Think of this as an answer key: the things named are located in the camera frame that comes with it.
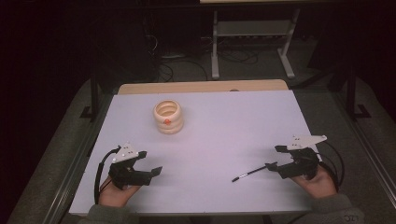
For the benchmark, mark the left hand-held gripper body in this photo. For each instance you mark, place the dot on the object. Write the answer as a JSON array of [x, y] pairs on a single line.
[[124, 175]]

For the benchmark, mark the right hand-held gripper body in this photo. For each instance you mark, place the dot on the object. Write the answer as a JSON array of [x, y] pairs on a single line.
[[300, 165]]

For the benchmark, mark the black pen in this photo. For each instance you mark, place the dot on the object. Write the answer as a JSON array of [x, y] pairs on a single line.
[[249, 174]]

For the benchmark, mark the person's left hand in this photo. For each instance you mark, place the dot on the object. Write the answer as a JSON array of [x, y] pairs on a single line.
[[116, 196]]

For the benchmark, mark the person's right hand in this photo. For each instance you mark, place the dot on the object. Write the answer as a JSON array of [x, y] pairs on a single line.
[[319, 186]]

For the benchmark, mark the cream ribbed pen holder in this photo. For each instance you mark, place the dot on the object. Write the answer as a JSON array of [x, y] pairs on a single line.
[[168, 117]]

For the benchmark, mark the black metal stand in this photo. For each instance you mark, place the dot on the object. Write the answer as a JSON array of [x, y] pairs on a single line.
[[351, 96], [94, 99]]

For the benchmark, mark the aluminium frame rail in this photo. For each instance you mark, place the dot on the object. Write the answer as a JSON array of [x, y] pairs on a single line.
[[370, 155], [67, 183]]

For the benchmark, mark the white metal table frame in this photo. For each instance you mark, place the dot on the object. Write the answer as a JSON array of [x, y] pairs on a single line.
[[252, 28]]

